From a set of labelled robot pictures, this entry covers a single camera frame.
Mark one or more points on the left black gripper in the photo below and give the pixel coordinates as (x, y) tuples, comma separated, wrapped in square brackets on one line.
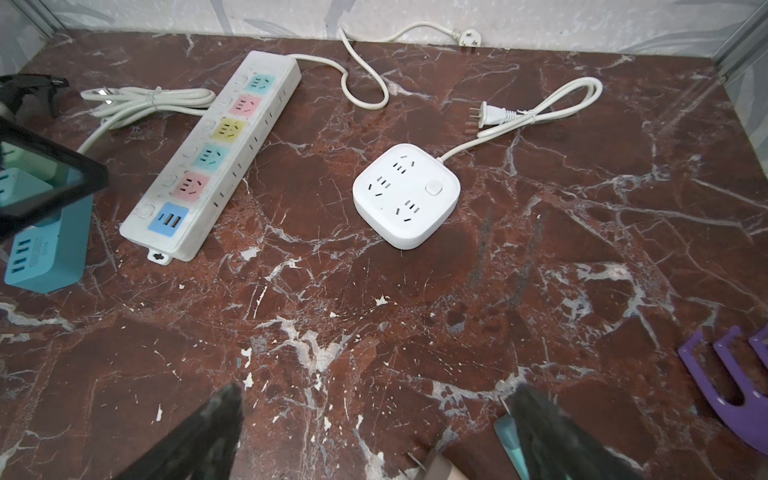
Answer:
[(40, 177)]

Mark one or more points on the long white power strip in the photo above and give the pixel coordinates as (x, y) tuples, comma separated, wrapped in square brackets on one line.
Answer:
[(178, 211)]

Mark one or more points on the teal power strip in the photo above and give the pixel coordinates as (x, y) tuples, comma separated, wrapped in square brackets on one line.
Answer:
[(50, 256)]

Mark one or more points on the teal plug adapter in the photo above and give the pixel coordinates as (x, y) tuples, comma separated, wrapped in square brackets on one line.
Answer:
[(506, 431)]

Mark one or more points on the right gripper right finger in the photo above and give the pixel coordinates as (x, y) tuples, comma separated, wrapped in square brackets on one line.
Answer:
[(554, 446)]

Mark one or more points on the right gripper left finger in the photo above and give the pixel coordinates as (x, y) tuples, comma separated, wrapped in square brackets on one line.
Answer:
[(203, 446)]

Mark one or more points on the silver spray bottle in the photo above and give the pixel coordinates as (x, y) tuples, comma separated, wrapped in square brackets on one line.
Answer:
[(15, 87)]

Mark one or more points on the square white power socket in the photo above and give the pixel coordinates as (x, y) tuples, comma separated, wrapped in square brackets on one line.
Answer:
[(405, 195)]

